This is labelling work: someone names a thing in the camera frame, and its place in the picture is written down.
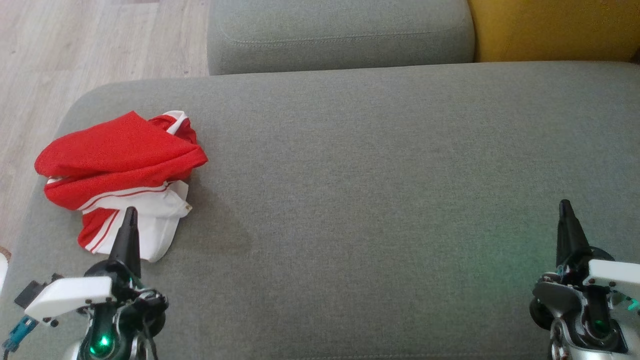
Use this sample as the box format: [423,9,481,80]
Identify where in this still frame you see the white rounded floor object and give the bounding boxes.
[0,247,11,296]

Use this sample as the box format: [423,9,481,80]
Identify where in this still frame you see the left camera cable blue plug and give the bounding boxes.
[1,315,40,353]

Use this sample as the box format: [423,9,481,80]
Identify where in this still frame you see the small grey sofa seat cushion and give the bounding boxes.
[206,0,476,76]

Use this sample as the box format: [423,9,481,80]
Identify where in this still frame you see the large yellow sofa back cushion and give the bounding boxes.
[467,0,640,64]

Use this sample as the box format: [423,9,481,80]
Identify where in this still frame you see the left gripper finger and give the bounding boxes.
[107,206,142,279]

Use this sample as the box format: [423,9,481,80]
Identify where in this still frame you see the red shorts with white stripe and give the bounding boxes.
[34,110,209,211]

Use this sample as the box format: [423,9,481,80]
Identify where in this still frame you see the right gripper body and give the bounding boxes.
[530,247,628,351]

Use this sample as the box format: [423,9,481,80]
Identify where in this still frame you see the large grey sofa seat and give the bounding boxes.
[0,61,640,360]

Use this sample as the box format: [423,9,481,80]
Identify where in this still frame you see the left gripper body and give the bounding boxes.
[82,259,170,360]

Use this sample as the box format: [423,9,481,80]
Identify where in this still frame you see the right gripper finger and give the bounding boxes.
[556,198,593,274]

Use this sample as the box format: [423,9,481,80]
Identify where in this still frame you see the red jersey with white trim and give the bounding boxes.
[76,110,198,264]

